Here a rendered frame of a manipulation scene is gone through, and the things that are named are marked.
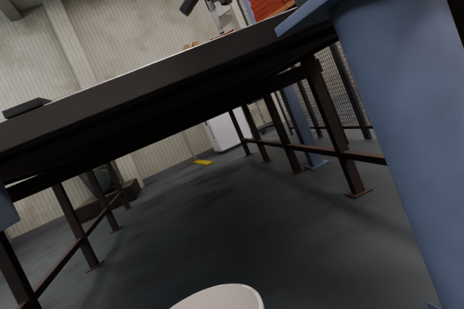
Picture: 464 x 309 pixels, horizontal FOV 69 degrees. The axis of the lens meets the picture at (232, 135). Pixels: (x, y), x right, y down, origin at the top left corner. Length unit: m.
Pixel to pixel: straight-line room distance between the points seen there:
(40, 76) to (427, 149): 6.80
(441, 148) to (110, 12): 6.94
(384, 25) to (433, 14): 0.07
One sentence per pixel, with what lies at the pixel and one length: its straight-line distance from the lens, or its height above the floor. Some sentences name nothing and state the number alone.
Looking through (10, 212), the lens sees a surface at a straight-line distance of 0.89.
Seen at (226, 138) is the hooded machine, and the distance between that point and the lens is 6.16.
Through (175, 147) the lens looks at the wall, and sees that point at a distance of 6.83.
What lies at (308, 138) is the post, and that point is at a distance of 2.93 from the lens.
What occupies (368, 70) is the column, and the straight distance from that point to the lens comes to 0.60.
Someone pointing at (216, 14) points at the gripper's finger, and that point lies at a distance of 1.04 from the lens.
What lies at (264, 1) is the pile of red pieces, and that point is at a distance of 1.76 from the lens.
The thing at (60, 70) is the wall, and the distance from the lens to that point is 7.04.
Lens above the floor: 0.76
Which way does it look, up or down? 5 degrees down
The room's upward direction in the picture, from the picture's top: 23 degrees counter-clockwise
